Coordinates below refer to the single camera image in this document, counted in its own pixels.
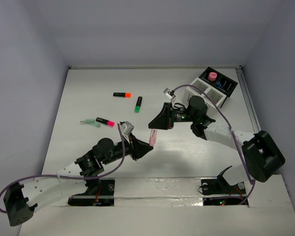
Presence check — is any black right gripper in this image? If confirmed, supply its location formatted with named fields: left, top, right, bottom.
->
left=148, top=102, right=196, bottom=129

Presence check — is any pink folding marker pen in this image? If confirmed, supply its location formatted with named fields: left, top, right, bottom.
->
left=149, top=129, right=157, bottom=147

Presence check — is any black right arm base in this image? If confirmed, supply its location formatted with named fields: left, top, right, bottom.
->
left=198, top=166, right=246, bottom=196

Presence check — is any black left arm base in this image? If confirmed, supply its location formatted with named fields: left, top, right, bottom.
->
left=67, top=179, right=115, bottom=207

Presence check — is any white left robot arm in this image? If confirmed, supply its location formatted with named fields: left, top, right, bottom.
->
left=3, top=135, right=155, bottom=227

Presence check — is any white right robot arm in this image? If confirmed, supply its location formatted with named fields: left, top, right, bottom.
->
left=148, top=96, right=286, bottom=193

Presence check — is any green highlighter black body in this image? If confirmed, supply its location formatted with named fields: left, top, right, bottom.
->
left=134, top=96, right=143, bottom=113

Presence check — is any pink highlighter black body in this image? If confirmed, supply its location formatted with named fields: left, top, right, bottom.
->
left=95, top=117, right=115, bottom=127

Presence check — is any orange highlighter black body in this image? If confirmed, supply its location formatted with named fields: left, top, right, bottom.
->
left=113, top=92, right=132, bottom=98

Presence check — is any green folding marker pen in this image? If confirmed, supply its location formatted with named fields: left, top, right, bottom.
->
left=80, top=119, right=101, bottom=128

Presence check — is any white slotted organizer box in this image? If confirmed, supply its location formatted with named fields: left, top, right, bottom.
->
left=182, top=78, right=227, bottom=109

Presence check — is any black slotted organizer box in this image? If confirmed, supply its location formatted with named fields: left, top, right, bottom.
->
left=199, top=67, right=238, bottom=108

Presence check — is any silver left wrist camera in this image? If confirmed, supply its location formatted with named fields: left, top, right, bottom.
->
left=119, top=121, right=134, bottom=137

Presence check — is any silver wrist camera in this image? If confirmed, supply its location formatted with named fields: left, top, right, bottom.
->
left=163, top=88, right=176, bottom=105
left=119, top=121, right=134, bottom=137

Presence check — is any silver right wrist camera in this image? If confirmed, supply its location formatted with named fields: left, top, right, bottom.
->
left=163, top=88, right=176, bottom=105

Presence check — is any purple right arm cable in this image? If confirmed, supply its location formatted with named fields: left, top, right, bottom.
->
left=172, top=84, right=256, bottom=205

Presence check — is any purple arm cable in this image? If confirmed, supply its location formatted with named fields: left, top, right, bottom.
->
left=172, top=84, right=256, bottom=205
left=0, top=124, right=127, bottom=214

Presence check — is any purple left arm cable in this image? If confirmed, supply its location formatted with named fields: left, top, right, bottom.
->
left=0, top=124, right=127, bottom=214

